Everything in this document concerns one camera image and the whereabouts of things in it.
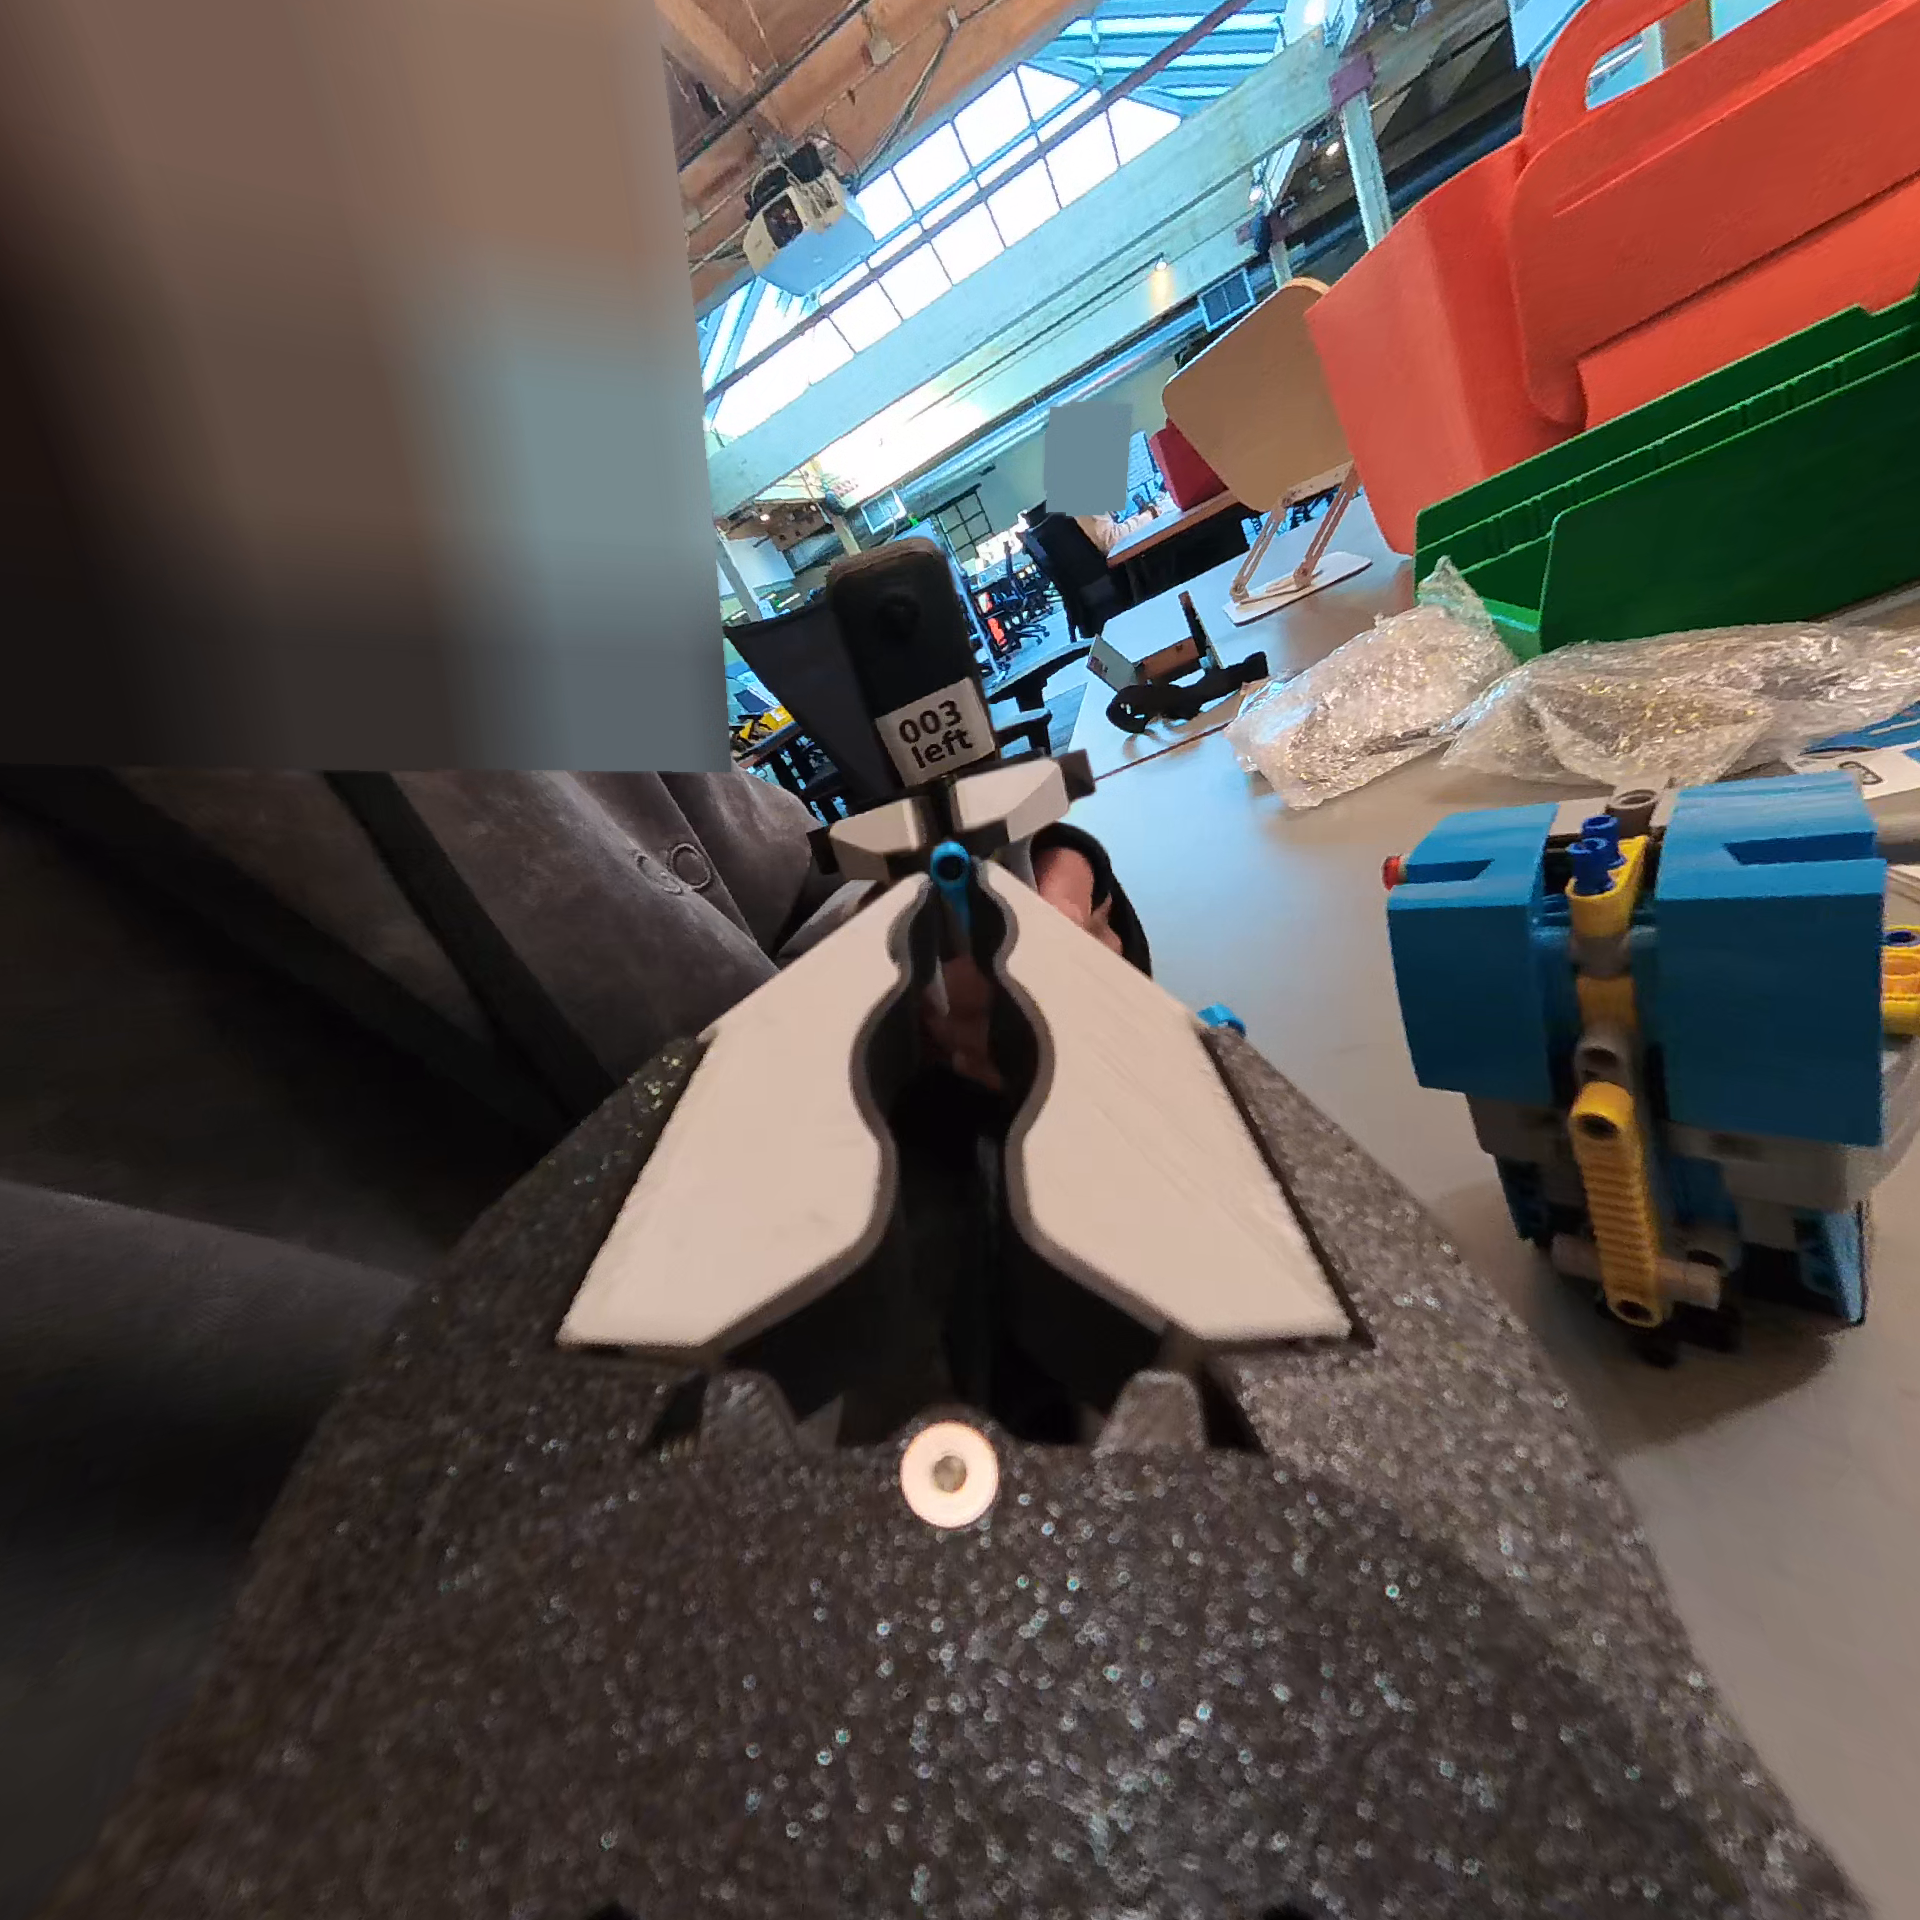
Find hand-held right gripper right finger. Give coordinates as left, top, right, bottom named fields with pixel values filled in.
left=977, top=873, right=1354, bottom=1354

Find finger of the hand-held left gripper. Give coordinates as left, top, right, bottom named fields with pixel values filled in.
left=829, top=802, right=939, bottom=887
left=958, top=762, right=1069, bottom=863

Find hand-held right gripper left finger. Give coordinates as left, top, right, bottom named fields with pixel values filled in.
left=555, top=873, right=923, bottom=1364

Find blue curved brick panel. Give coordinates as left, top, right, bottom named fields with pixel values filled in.
left=929, top=837, right=1251, bottom=1039

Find blue toy brick robot model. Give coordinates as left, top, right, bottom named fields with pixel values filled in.
left=1384, top=777, right=1920, bottom=1367

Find grey desk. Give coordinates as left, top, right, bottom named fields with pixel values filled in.
left=1049, top=495, right=1920, bottom=1920

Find person's left hand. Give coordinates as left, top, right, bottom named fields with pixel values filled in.
left=1027, top=837, right=1124, bottom=945

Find black office chair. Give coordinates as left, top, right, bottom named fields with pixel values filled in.
left=728, top=598, right=1052, bottom=818
left=1019, top=517, right=1121, bottom=641

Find small wooden box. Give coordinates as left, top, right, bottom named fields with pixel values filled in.
left=1084, top=593, right=1220, bottom=694

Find wooden table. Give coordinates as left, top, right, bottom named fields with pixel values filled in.
left=1101, top=491, right=1259, bottom=571

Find red seat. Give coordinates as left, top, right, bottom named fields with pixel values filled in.
left=1148, top=420, right=1234, bottom=513

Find wooden laptop stand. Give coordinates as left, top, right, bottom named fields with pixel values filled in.
left=1162, top=276, right=1374, bottom=629

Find ceiling projector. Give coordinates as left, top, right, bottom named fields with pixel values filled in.
left=744, top=142, right=875, bottom=294

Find orange plastic carrier bin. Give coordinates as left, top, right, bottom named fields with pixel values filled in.
left=1302, top=0, right=1920, bottom=558

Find green plastic bin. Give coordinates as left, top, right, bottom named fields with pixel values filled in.
left=1412, top=292, right=1920, bottom=662

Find blue sticker sheet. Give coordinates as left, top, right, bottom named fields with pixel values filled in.
left=1792, top=721, right=1920, bottom=801

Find black strap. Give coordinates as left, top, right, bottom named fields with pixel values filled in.
left=1106, top=652, right=1273, bottom=741

